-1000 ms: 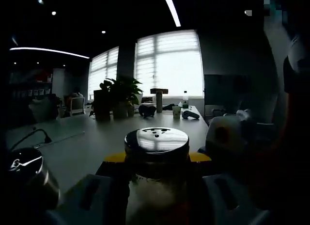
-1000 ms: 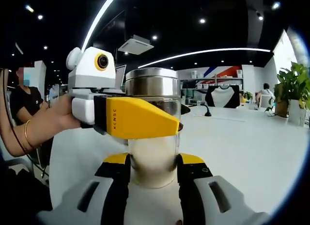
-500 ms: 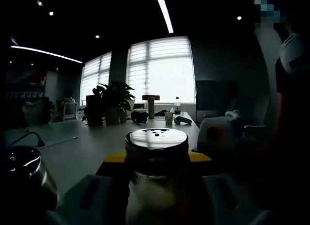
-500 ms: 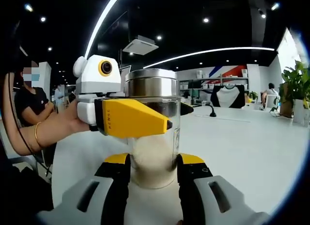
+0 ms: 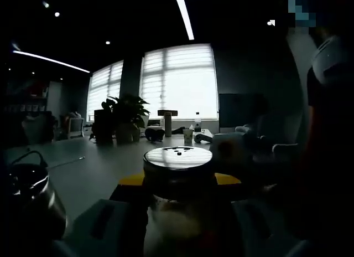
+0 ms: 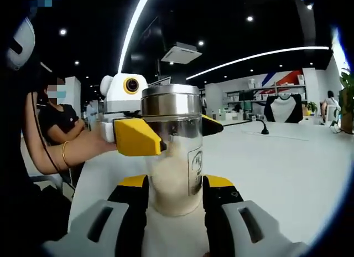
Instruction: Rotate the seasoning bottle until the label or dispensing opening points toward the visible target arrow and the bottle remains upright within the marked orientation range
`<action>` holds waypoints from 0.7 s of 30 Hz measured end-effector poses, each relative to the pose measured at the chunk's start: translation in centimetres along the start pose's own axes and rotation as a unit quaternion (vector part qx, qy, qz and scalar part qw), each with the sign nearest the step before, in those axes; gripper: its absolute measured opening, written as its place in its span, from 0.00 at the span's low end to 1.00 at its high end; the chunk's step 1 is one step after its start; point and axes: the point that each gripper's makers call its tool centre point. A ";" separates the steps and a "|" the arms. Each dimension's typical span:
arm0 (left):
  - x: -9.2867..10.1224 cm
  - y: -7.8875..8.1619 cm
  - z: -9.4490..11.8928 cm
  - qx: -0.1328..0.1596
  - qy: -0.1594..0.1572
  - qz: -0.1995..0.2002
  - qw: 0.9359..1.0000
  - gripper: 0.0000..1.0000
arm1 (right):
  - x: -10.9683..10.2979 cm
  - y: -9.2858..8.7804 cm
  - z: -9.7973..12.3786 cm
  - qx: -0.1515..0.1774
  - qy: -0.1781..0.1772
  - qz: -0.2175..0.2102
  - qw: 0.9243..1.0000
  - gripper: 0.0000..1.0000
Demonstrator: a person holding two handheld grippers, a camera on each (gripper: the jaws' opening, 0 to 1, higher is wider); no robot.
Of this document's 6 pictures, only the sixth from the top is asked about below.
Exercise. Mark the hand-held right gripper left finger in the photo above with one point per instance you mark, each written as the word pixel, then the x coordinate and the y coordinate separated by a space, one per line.
pixel 119 226

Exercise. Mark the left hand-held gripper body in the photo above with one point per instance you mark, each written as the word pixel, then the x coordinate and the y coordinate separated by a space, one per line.
pixel 121 99

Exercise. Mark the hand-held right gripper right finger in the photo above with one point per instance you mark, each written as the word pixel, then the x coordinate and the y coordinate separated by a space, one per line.
pixel 235 229

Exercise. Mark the tall seasoning bottle cream powder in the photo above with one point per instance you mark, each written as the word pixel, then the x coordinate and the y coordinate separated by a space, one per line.
pixel 171 102

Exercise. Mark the person's left hand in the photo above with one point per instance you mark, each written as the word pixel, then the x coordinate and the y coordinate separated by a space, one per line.
pixel 88 150

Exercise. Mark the ceiling air conditioner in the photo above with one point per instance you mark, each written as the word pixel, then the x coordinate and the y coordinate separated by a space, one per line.
pixel 181 53

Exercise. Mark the shelf with white bins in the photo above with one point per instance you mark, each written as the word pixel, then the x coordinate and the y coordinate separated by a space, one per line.
pixel 293 91

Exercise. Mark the small plant in yellow pot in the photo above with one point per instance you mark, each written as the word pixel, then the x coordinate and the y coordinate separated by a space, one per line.
pixel 312 107

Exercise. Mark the white chest-worn device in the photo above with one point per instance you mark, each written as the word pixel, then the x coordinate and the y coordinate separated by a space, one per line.
pixel 22 43

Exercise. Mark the green plant in white pot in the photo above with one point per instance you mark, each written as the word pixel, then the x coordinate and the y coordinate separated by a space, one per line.
pixel 347 82

